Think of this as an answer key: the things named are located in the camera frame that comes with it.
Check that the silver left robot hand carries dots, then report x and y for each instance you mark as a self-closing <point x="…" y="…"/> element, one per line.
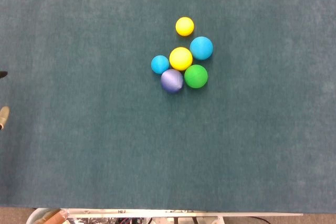
<point x="4" y="116"/>

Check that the small blue ball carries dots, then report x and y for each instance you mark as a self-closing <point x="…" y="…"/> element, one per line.
<point x="160" y="64"/>

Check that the purple ball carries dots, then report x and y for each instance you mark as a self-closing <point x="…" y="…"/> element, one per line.
<point x="172" y="81"/>

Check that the large yellow ball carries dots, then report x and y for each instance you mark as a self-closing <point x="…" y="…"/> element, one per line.
<point x="180" y="58"/>

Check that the green ball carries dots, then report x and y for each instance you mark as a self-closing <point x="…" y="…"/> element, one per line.
<point x="195" y="76"/>

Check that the large blue ball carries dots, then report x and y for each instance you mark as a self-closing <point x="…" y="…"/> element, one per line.
<point x="201" y="48"/>

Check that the teal felt table cloth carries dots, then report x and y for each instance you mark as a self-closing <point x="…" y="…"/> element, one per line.
<point x="78" y="129"/>

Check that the white plastic bucket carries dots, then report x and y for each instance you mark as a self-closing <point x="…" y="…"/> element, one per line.
<point x="32" y="214"/>

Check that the brown cylindrical object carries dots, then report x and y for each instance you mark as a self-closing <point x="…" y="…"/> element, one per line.
<point x="56" y="217"/>

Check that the silver crumpled foil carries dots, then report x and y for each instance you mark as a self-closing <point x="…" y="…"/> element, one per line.
<point x="89" y="221"/>

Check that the small yellow ball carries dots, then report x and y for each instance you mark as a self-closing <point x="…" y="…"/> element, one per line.
<point x="184" y="26"/>

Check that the white metal frame bar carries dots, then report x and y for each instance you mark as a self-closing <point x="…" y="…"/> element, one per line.
<point x="183" y="213"/>

